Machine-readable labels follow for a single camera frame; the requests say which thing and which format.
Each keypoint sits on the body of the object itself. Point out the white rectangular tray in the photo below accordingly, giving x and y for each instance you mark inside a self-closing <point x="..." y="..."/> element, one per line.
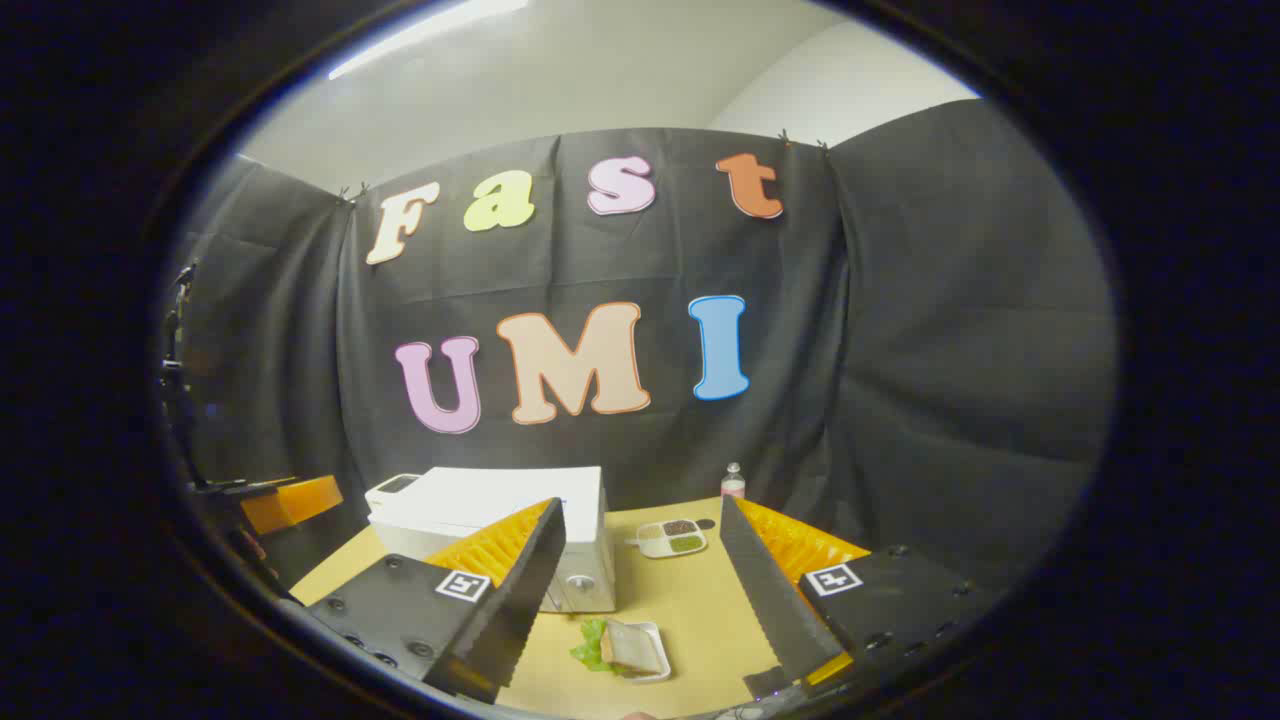
<point x="660" y="655"/>

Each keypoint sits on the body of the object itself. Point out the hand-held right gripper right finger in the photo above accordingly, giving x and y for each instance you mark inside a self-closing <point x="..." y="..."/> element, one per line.
<point x="770" y="600"/>

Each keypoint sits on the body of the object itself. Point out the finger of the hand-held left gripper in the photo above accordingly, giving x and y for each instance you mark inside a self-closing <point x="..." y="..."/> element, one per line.
<point x="295" y="503"/>

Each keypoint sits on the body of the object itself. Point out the white divided dish with beans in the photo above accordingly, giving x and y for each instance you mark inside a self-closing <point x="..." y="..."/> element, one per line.
<point x="672" y="538"/>

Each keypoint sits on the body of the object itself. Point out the white microwave oven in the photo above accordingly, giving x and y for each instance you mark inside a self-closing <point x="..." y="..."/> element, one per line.
<point x="480" y="500"/>

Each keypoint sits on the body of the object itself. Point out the small bottle with pink label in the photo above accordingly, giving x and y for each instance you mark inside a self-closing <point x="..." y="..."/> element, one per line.
<point x="733" y="486"/>

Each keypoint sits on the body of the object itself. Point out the black backdrop cloth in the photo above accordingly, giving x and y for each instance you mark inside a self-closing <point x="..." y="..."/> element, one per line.
<point x="900" y="350"/>

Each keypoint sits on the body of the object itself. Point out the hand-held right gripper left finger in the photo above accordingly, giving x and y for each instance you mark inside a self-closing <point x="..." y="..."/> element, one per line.
<point x="520" y="590"/>

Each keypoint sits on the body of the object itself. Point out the sandwich with lettuce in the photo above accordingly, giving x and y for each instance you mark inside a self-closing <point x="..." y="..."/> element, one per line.
<point x="628" y="648"/>

